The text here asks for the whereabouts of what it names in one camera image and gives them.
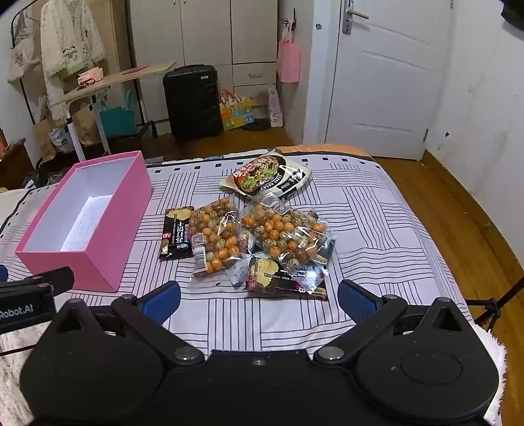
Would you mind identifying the cream noodle packet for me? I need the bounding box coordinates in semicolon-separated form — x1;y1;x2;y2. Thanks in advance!
220;148;313;201

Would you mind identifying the black clothes rack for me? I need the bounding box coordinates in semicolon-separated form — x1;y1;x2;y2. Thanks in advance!
10;0;160;140

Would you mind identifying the white patterned bag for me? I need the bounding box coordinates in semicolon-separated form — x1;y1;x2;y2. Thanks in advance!
49;123;74;153

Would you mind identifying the colourful box in background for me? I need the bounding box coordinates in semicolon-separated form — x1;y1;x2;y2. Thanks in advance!
219;88;256;131

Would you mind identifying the small black snack bar packet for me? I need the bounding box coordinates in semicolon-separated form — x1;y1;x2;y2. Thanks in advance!
159;206;195;261

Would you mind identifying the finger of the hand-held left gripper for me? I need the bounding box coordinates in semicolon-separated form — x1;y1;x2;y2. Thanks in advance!
22;267;75;293

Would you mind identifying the black tripod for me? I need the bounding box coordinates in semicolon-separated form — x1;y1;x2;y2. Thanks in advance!
464;276;524;332

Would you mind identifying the white fluffy blanket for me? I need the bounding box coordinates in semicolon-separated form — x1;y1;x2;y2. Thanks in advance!
471;323;508;426
0;330;42;426

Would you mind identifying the white knitted cardigan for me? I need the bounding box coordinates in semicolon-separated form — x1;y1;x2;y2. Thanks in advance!
40;0;108;124

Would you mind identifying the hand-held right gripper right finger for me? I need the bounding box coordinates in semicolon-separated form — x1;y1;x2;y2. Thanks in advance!
313;280;473;366

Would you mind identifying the black hanging object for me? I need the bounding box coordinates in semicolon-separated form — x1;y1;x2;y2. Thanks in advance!
501;0;524;25

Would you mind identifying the white plastic bag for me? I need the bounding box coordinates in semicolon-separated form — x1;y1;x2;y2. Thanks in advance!
267;84;284;127

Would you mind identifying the striped bed blanket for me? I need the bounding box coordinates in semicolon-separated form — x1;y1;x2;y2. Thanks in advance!
0;151;476;369

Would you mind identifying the black cabinet in background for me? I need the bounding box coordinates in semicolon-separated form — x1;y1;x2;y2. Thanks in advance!
162;65;224;142

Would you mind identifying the wooden folding table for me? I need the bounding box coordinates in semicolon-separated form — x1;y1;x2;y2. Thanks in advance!
48;61;177;162

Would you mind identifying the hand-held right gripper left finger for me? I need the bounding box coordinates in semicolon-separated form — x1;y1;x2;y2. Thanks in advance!
53;281;205;367

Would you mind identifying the black wall hook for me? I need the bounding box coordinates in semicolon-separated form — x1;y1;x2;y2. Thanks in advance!
282;8;297;42

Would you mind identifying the clear bag of orange balls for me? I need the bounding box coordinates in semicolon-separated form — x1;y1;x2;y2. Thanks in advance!
188;194;250;279
241;192;330;271

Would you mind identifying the silver door handle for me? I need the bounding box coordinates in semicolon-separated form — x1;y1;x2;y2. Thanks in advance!
343;0;369;35

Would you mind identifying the teal shopping bag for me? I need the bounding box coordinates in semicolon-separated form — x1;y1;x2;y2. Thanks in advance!
99;90;138;138

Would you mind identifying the dark wooden cabinet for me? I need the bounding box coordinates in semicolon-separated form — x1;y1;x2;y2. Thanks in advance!
0;139;33;189

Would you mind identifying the pink paper bag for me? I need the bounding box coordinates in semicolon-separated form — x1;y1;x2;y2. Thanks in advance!
277;39;301;83

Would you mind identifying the white wardrobe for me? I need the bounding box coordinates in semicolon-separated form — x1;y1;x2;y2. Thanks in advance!
127;0;283;126

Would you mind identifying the pink cardboard box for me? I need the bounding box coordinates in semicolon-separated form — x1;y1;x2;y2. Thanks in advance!
15;150;153;292

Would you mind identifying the black cracker packet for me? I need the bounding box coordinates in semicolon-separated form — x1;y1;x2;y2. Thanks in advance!
246;252;329;301

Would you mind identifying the beige tote bag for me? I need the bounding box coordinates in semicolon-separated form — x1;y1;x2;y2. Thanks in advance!
8;29;42;80

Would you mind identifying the silver snack packet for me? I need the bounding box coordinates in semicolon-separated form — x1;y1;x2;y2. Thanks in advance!
227;254;256;286

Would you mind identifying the white door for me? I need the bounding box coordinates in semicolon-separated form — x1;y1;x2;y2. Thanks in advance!
325;0;455;160

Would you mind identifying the brown paper bag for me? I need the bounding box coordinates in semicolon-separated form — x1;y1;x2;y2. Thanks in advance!
74;106;103;145
33;117;58;162

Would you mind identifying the orange bed sheet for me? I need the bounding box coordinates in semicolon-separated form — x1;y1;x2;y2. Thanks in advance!
276;143;371;157

